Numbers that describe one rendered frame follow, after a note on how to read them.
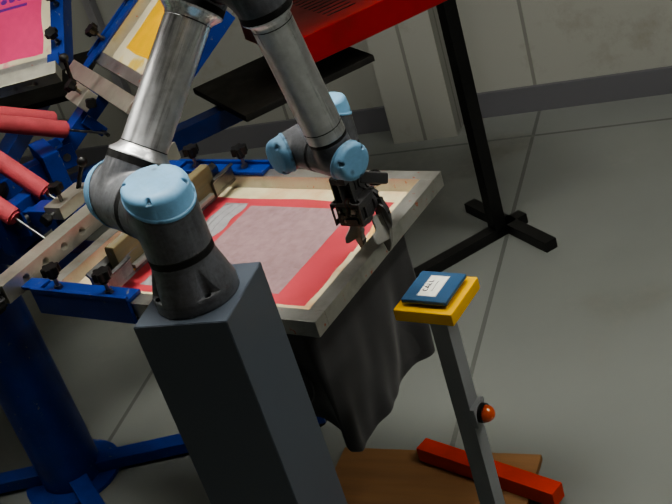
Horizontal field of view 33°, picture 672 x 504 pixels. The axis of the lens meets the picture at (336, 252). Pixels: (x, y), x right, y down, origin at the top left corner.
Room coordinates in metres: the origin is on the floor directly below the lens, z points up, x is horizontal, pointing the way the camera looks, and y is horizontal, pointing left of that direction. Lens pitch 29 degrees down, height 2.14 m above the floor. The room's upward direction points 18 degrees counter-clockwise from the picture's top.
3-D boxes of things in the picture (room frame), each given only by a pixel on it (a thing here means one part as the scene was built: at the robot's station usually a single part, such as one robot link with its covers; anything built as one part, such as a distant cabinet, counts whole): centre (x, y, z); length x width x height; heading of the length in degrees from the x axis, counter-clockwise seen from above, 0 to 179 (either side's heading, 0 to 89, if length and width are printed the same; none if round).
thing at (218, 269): (1.70, 0.25, 1.25); 0.15 x 0.15 x 0.10
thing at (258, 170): (2.67, 0.22, 0.98); 0.30 x 0.05 x 0.07; 51
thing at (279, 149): (1.99, 0.00, 1.28); 0.11 x 0.11 x 0.08; 31
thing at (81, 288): (2.24, 0.57, 0.98); 0.30 x 0.05 x 0.07; 51
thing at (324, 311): (2.31, 0.20, 0.97); 0.79 x 0.58 x 0.04; 51
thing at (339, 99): (2.06, -0.07, 1.28); 0.09 x 0.08 x 0.11; 121
